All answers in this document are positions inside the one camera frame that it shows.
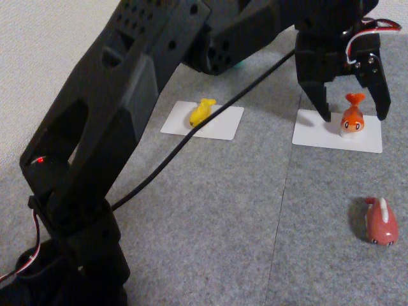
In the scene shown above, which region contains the red white gripper servo cable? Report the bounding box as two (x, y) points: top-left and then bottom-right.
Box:
(342, 18), (403, 66)

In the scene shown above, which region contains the black camera cable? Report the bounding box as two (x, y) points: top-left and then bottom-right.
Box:
(111, 49), (296, 211)

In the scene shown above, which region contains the dark red tuna sushi toy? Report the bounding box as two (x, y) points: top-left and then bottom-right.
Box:
(364, 196), (399, 247)

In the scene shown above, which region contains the red white base servo cable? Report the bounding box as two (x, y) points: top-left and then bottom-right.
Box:
(0, 212), (42, 283)

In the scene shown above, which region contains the white rectangular card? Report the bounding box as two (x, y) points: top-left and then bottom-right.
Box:
(160, 101), (245, 141)
(291, 108), (383, 154)

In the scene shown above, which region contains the orange shrimp sushi toy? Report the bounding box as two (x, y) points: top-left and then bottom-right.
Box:
(338, 92), (367, 140)

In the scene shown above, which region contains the yellow egg sushi toy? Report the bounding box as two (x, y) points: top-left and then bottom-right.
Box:
(189, 98), (217, 129)

